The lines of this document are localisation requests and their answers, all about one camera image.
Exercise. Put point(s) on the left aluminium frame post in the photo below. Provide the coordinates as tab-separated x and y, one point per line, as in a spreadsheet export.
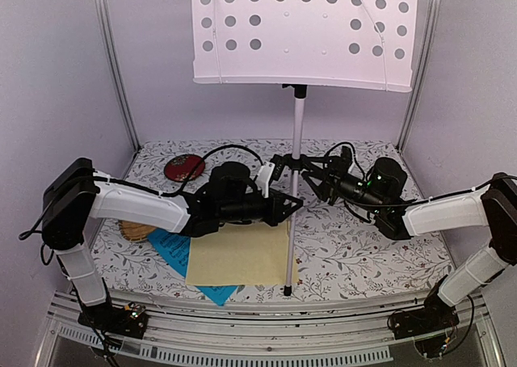
102	10

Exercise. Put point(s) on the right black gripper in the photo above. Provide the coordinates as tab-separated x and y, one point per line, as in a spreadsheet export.
326	191

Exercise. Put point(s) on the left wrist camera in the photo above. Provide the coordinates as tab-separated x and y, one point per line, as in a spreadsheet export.
269	172

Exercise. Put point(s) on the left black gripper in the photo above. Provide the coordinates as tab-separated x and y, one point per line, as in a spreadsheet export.
277	207

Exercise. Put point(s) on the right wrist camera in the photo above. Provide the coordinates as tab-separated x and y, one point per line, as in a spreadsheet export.
348	155

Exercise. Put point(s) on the right aluminium frame post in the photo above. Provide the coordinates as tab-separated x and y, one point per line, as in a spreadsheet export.
427	24

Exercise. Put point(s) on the floral table mat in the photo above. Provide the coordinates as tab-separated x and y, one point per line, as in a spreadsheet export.
338	257

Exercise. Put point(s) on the yellow sheet music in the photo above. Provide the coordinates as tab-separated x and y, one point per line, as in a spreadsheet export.
256	254

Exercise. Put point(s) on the blue paper sheet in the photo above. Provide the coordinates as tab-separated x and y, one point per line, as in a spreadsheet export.
175	250

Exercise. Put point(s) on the silver tripod music stand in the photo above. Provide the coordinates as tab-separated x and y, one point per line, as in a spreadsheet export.
363	44

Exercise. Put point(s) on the aluminium frame post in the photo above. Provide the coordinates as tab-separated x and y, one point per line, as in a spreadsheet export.
427	24
102	10

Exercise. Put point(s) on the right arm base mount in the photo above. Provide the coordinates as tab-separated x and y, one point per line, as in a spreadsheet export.
433	316

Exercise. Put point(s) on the red floral plate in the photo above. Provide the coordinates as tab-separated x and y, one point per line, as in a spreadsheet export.
182	166

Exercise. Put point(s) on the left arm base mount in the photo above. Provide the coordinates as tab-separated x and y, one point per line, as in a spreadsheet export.
129	321

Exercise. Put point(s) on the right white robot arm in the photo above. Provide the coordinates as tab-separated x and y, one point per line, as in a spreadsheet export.
492	204

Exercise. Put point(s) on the front aluminium rail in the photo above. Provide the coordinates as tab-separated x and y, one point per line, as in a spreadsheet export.
356	332

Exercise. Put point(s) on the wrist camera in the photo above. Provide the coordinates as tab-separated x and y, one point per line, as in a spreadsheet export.
348	155
269	172

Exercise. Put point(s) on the woven bamboo tray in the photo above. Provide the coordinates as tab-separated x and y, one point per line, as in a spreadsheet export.
135	232

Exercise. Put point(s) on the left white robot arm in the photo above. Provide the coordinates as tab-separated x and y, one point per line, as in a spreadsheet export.
81	193

